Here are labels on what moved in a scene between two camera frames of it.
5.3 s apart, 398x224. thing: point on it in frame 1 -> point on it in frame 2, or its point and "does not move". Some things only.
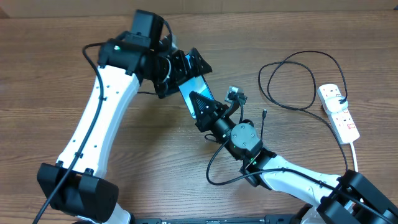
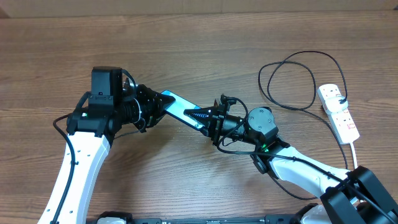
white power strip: x=341 y=122 does not move
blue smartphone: x=198 y=84 -> x=177 y=108
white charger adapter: x=333 y=104 does not move
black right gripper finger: x=272 y=219 does not move
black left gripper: x=181 y=74 -> x=153 y=104
